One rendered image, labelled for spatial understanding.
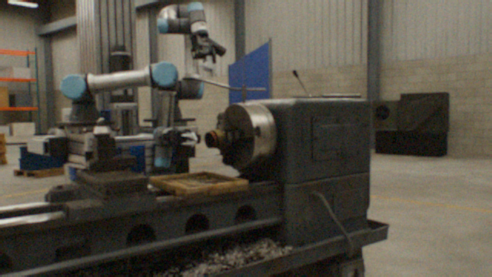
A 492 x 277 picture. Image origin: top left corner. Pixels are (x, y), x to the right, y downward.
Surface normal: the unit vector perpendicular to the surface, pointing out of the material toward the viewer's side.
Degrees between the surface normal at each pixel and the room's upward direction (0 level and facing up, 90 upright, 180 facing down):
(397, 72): 90
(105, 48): 90
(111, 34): 90
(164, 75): 89
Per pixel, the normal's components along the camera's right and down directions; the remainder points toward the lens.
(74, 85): -0.01, 0.08
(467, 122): -0.64, 0.06
